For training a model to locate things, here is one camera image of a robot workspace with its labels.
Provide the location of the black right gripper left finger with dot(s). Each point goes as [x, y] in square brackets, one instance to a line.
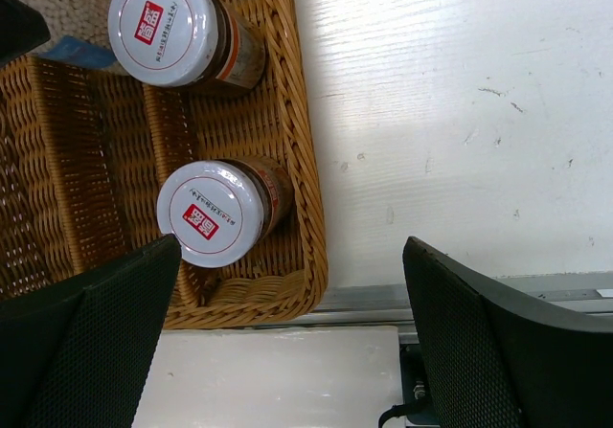
[77, 353]

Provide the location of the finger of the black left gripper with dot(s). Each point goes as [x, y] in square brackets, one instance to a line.
[22, 29]

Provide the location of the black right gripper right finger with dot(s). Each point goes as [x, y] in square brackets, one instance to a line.
[497, 357]

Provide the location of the silver-lid salt shaker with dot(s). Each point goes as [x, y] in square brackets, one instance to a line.
[78, 33]

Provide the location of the white-lid spice jar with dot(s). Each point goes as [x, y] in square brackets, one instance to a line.
[220, 209]
[186, 43]

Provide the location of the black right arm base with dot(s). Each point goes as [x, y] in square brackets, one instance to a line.
[416, 408]

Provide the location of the brown wicker basket tray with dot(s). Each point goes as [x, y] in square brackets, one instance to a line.
[84, 154]

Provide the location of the aluminium table frame rail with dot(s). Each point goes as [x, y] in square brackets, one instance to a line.
[388, 305]

